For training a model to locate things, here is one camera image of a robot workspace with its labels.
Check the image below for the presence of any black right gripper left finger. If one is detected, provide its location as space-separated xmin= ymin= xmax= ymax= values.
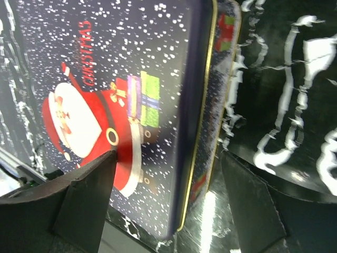
xmin=1 ymin=151 xmax=117 ymax=252

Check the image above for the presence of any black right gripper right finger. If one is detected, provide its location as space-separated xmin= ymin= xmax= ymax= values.
xmin=221 ymin=151 xmax=336 ymax=252

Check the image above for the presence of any gold box lid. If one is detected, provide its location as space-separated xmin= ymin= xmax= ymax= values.
xmin=16 ymin=1 xmax=216 ymax=238

